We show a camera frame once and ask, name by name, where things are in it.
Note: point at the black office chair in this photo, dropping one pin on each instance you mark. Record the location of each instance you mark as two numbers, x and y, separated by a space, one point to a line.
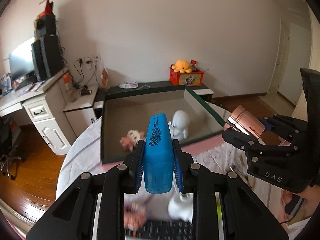
7 140

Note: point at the white low bedside cabinet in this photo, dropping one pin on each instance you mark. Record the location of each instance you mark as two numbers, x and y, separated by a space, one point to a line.
80 110

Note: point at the white patterned pouch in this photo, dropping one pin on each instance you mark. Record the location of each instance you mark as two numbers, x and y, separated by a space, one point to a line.
128 85

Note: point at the orange octopus plush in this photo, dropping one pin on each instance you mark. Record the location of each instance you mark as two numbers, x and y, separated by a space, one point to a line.
182 66

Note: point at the pink box with green rim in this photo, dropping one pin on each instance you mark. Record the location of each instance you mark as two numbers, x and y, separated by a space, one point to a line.
140 115

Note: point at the red toy box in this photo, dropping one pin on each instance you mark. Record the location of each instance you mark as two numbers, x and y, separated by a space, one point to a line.
186 78

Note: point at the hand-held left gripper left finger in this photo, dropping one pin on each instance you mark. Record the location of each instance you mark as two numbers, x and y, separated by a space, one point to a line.
138 166

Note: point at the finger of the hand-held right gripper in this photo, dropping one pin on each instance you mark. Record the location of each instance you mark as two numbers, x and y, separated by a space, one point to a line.
282 125
260 147

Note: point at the white door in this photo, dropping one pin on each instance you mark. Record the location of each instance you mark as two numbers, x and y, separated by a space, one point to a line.
277 60

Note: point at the black remote control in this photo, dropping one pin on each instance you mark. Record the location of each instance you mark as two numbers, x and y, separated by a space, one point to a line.
162 231

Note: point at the dark handheld hair dryer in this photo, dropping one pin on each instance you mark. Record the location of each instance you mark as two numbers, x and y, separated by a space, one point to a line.
86 92

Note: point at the black tower speaker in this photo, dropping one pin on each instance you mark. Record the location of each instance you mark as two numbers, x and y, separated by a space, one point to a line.
51 55
37 60

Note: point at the blue and white box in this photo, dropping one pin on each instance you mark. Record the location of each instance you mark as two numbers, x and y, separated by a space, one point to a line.
5 83

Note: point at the bottle with orange cap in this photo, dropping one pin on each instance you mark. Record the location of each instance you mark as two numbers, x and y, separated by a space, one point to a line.
66 82

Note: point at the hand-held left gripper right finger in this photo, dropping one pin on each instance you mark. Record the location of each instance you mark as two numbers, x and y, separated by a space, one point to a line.
178 170

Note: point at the rose gold metal cylinder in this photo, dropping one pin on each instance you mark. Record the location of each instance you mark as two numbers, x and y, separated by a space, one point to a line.
245 122

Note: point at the white wall power outlet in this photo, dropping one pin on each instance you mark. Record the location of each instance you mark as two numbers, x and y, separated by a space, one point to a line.
92 60

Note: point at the orange and white snack bag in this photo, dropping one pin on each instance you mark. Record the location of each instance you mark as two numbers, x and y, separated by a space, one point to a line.
105 80

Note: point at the white desk with drawers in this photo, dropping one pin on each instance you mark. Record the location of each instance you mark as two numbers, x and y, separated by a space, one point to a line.
47 120

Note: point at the small black box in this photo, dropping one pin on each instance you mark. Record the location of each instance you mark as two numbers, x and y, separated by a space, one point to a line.
45 26

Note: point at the white striped quilted bedspread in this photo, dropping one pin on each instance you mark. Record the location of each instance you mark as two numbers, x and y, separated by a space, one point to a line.
80 155

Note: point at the blue highlighter pen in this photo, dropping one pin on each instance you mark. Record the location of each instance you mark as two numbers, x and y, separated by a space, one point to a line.
157 155

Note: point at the computer monitor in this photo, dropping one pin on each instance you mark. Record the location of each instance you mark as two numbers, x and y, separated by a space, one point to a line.
21 60

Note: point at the red paper item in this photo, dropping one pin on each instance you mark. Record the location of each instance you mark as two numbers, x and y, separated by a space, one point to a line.
48 6

